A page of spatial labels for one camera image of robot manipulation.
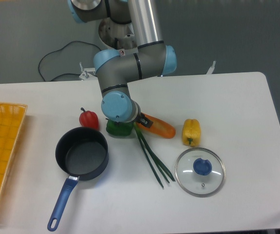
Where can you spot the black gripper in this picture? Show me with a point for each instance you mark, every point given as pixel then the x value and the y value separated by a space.
pixel 143 120

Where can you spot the green onion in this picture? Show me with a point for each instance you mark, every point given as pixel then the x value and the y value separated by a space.
pixel 153 160

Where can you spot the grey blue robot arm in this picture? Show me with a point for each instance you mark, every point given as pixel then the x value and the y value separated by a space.
pixel 114 71

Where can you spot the orange baguette bread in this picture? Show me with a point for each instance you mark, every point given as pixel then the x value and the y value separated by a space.
pixel 159 127

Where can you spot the green bell pepper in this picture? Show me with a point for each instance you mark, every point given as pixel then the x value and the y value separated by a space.
pixel 120 129

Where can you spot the yellow bell pepper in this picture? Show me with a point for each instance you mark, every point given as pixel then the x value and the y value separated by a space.
pixel 191 133

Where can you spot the red bell pepper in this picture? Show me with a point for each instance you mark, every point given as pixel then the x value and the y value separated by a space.
pixel 89 119

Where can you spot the glass lid blue knob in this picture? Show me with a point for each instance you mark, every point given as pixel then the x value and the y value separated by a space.
pixel 200 172

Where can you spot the black saucepan blue handle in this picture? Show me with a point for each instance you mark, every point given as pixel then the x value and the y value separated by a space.
pixel 82 153

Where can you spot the white bracket right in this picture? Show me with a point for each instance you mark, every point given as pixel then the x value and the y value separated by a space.
pixel 211 68

